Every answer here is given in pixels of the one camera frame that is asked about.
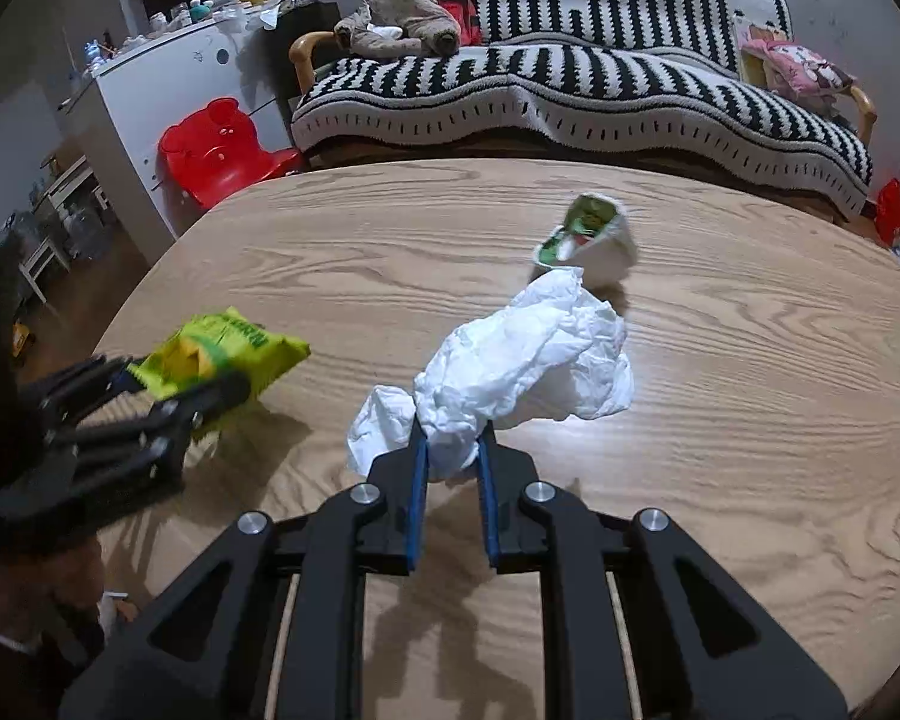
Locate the red cloth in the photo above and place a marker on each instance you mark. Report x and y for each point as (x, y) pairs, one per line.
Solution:
(461, 15)

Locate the white cabinet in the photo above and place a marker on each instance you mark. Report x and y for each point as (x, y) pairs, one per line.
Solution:
(165, 90)

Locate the red plastic chair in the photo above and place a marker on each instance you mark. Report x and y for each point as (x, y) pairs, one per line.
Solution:
(217, 150)

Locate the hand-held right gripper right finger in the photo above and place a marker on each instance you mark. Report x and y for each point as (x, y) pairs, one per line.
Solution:
(486, 495)

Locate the white low shelf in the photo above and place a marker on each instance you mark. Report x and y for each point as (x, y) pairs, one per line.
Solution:
(60, 195)

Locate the black white patterned blanket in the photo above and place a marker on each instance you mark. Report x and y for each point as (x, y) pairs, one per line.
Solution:
(570, 82)

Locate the group of small bottles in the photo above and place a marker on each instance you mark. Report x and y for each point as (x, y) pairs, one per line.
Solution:
(157, 22)

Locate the white plastic bag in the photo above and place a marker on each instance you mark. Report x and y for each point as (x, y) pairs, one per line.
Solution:
(525, 360)

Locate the lime green snack bag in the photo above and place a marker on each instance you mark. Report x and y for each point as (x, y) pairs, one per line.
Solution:
(232, 345)

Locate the red plastic bag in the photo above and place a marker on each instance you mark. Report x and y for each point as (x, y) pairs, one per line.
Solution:
(898, 210)

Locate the person's left forearm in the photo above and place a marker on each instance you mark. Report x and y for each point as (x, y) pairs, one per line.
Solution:
(22, 592)

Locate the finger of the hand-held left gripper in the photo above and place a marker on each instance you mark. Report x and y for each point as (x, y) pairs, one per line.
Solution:
(195, 405)
(97, 382)

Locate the wooden frame sofa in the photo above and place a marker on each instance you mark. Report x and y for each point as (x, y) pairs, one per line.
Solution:
(304, 52)

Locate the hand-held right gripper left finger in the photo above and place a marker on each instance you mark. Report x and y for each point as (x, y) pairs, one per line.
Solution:
(418, 487)

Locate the pink printed cushion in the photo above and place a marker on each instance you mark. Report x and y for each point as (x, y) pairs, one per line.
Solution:
(795, 64)

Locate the brown plush toy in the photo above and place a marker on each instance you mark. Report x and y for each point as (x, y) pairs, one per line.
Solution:
(405, 22)

